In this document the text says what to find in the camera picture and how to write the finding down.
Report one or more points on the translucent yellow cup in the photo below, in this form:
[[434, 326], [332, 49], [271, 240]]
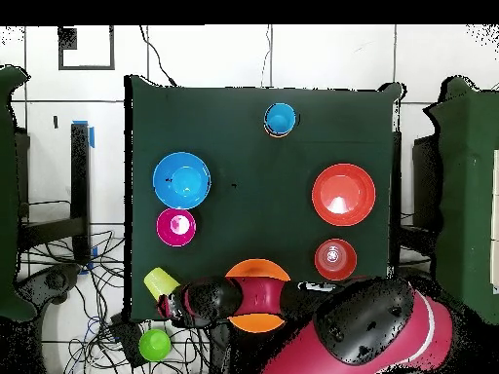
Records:
[[160, 280]]

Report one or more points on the blue cup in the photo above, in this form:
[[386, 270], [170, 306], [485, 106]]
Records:
[[280, 119]]

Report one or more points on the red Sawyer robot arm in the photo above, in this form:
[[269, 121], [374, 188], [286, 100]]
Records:
[[351, 331]]

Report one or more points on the green cup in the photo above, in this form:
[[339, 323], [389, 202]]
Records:
[[154, 346]]

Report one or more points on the pink bowl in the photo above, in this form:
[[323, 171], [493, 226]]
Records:
[[175, 228]]

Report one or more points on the large yellow bowl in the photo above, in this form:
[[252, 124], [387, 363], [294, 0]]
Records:
[[255, 269]]

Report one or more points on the black stand base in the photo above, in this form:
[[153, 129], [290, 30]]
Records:
[[54, 280]]

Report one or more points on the large blue bowl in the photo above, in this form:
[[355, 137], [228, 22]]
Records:
[[181, 181]]

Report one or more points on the dark green table cloth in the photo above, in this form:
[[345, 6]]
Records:
[[253, 194]]

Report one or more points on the small orange bowl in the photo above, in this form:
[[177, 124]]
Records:
[[335, 259]]

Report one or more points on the blue tape strip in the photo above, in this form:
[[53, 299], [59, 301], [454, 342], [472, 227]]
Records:
[[91, 136]]

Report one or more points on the neighbouring green table cloth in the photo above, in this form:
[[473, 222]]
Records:
[[468, 194], [7, 194]]

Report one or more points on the large shallow orange bowl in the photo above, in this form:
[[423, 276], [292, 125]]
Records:
[[343, 187]]

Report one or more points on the black square floor marker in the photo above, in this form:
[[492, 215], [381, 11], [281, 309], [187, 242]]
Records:
[[67, 39]]

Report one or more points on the black table frame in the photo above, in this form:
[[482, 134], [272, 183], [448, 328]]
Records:
[[80, 175]]

